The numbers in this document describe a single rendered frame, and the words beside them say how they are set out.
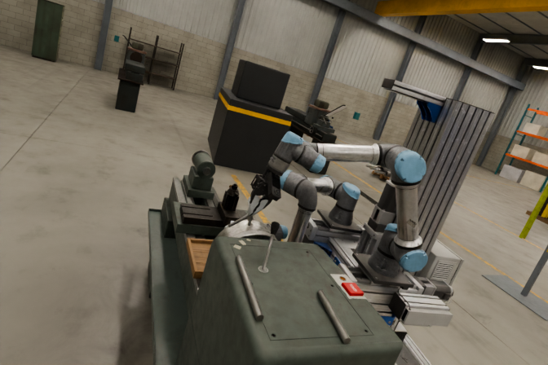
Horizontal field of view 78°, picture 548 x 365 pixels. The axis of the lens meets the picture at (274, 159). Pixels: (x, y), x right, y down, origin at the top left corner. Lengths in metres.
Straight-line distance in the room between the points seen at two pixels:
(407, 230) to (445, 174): 0.51
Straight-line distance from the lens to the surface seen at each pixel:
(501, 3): 14.12
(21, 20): 15.63
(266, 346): 0.97
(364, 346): 1.13
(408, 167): 1.41
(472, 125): 1.95
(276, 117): 6.28
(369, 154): 1.50
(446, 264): 2.19
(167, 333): 1.96
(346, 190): 2.08
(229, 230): 1.53
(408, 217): 1.52
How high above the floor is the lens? 1.90
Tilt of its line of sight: 14 degrees down
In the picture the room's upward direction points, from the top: 17 degrees clockwise
